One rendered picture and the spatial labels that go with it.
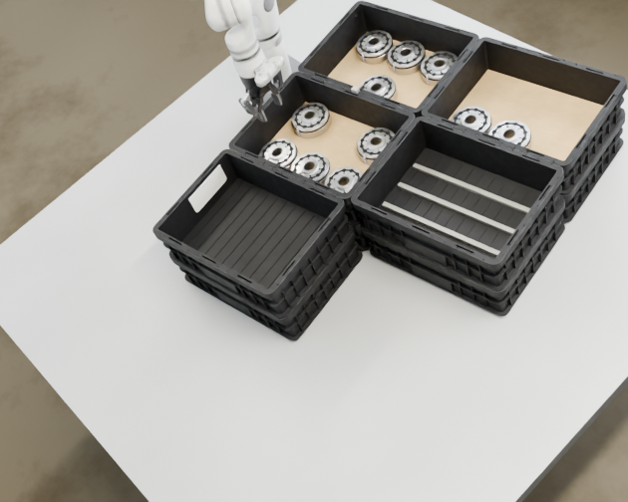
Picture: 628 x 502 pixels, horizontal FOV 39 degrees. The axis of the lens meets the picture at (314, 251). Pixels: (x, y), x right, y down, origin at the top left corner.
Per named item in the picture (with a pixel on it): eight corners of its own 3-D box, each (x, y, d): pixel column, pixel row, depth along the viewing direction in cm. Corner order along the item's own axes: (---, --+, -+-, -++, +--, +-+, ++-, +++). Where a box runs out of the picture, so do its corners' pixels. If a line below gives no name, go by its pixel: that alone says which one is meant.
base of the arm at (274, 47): (254, 78, 260) (240, 33, 247) (277, 59, 263) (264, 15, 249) (275, 91, 256) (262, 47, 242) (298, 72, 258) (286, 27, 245)
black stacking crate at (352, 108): (240, 175, 237) (226, 147, 228) (306, 101, 247) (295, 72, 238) (358, 230, 217) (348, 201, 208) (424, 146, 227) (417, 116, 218)
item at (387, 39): (349, 51, 248) (349, 49, 247) (370, 28, 251) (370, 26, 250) (378, 61, 242) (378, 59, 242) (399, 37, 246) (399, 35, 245)
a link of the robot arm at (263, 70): (263, 89, 204) (255, 69, 200) (228, 75, 210) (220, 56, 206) (287, 63, 208) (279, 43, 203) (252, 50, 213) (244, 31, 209)
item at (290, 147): (251, 161, 232) (251, 159, 232) (275, 134, 236) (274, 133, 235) (280, 174, 227) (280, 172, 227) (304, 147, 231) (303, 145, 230)
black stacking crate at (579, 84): (426, 145, 227) (419, 115, 218) (486, 69, 237) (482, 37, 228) (567, 199, 206) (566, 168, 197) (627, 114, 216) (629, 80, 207)
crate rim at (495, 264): (349, 207, 209) (347, 200, 207) (419, 121, 219) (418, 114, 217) (497, 273, 188) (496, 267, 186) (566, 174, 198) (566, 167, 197)
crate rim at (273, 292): (153, 236, 219) (149, 230, 217) (227, 152, 229) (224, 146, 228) (272, 302, 199) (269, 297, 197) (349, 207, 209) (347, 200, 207)
